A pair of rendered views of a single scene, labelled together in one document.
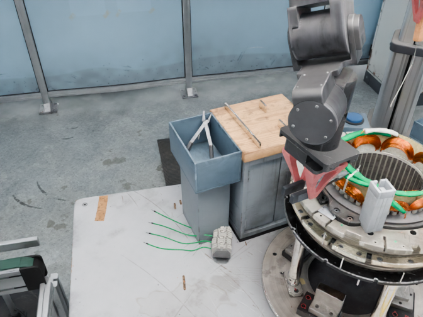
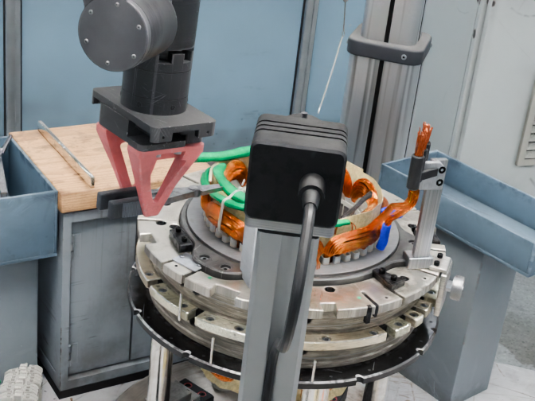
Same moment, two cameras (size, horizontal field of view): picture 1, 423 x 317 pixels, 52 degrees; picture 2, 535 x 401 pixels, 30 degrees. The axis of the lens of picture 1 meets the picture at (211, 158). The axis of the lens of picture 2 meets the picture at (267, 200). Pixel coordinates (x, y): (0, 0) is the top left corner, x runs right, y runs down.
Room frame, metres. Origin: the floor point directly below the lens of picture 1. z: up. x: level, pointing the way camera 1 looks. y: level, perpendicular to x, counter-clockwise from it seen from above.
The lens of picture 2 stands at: (-0.32, -0.11, 1.56)
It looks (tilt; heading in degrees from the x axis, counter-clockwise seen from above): 26 degrees down; 349
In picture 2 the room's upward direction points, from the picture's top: 7 degrees clockwise
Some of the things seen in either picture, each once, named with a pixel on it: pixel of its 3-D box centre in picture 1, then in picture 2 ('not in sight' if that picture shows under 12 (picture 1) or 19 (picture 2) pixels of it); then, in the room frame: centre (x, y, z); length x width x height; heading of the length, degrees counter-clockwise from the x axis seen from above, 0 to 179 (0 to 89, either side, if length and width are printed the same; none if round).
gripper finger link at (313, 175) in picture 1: (312, 169); (148, 161); (0.49, -0.15, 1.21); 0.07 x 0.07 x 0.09; 31
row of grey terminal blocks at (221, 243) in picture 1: (221, 241); (21, 393); (0.70, -0.03, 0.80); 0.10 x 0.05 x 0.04; 176
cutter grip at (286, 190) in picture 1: (293, 187); (118, 198); (0.49, -0.13, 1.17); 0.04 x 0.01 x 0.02; 119
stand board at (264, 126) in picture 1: (264, 124); (111, 161); (0.83, -0.12, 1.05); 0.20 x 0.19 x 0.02; 113
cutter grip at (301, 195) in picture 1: (301, 195); (129, 207); (0.47, -0.14, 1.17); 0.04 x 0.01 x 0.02; 119
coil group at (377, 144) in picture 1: (366, 144); not in sight; (0.66, -0.30, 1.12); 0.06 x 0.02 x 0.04; 104
